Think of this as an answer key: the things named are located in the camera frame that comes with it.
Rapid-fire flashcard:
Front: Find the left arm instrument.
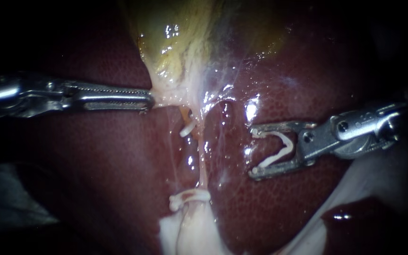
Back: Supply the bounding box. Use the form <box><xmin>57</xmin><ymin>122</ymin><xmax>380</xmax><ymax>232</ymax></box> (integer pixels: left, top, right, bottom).
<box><xmin>0</xmin><ymin>73</ymin><xmax>81</xmax><ymax>119</ymax></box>

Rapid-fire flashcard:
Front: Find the right arm instrument jaw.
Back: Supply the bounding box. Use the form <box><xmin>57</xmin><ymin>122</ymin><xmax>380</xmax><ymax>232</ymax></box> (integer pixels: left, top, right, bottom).
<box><xmin>250</xmin><ymin>120</ymin><xmax>318</xmax><ymax>139</ymax></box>
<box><xmin>247</xmin><ymin>158</ymin><xmax>315</xmax><ymax>181</ymax></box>

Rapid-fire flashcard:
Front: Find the right arm instrument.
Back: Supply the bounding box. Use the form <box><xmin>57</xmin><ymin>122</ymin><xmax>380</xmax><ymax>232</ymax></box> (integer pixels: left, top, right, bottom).
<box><xmin>295</xmin><ymin>102</ymin><xmax>408</xmax><ymax>167</ymax></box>

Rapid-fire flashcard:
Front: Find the left arm instrument jaw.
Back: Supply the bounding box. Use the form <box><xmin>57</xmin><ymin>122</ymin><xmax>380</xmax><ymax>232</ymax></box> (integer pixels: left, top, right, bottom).
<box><xmin>78</xmin><ymin>97</ymin><xmax>156</xmax><ymax>114</ymax></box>
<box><xmin>68</xmin><ymin>82</ymin><xmax>154</xmax><ymax>100</ymax></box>

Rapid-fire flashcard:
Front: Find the white clip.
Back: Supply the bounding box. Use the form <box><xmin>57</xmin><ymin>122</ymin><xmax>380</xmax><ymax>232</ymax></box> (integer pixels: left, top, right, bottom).
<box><xmin>179</xmin><ymin>120</ymin><xmax>198</xmax><ymax>138</ymax></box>
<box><xmin>168</xmin><ymin>188</ymin><xmax>212</xmax><ymax>213</ymax></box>
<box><xmin>258</xmin><ymin>131</ymin><xmax>295</xmax><ymax>169</ymax></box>

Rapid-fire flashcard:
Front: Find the gallbladder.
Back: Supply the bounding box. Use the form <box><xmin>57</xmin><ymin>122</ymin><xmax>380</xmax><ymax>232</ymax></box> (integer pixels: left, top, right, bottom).
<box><xmin>119</xmin><ymin>0</ymin><xmax>289</xmax><ymax>109</ymax></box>

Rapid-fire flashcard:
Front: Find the thin tube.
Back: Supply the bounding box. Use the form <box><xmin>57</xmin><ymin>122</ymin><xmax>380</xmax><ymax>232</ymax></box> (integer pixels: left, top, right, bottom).
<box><xmin>179</xmin><ymin>105</ymin><xmax>209</xmax><ymax>193</ymax></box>

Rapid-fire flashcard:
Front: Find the dark red liver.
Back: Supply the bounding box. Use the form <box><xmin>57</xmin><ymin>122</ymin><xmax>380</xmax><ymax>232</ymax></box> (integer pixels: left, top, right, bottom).
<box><xmin>9</xmin><ymin>0</ymin><xmax>408</xmax><ymax>255</ymax></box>

